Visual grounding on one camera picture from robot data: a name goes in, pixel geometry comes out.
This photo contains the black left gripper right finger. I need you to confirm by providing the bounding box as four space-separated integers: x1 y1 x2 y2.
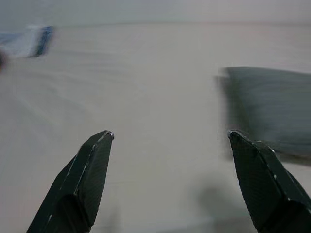
227 130 311 233

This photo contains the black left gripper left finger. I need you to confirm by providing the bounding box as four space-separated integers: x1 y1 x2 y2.
26 130 115 233

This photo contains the grey woven fabric pillow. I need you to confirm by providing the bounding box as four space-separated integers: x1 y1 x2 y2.
215 66 311 161

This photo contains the white sheeted bed mattress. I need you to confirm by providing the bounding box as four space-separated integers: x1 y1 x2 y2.
0 21 311 233

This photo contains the blue and white striped cloth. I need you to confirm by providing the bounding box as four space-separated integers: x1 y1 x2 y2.
0 25 55 58

